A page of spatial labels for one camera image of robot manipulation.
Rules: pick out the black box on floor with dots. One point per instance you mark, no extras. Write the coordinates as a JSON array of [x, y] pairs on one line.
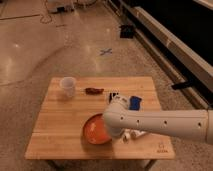
[[127, 31]]

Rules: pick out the blue sponge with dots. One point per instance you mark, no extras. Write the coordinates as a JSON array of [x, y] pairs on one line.
[[135, 103]]

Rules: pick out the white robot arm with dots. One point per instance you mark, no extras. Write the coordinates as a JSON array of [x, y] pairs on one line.
[[194, 125]]

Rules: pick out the long metal rail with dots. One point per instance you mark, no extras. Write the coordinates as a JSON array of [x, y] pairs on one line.
[[192, 61]]

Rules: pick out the white plastic bottle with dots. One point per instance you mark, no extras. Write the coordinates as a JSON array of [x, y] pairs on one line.
[[132, 134]]

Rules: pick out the dark brown food piece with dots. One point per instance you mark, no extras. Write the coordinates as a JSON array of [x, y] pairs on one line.
[[93, 91]]

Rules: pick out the wooden table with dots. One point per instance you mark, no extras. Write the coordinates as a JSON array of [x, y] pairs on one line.
[[58, 130]]

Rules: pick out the orange ceramic bowl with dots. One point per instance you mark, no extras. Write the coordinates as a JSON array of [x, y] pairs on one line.
[[94, 130]]

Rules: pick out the black striped rectangular block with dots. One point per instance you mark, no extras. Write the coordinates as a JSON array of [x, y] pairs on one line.
[[111, 96]]

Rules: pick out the translucent plastic cup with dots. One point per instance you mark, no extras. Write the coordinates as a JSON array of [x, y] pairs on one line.
[[67, 84]]

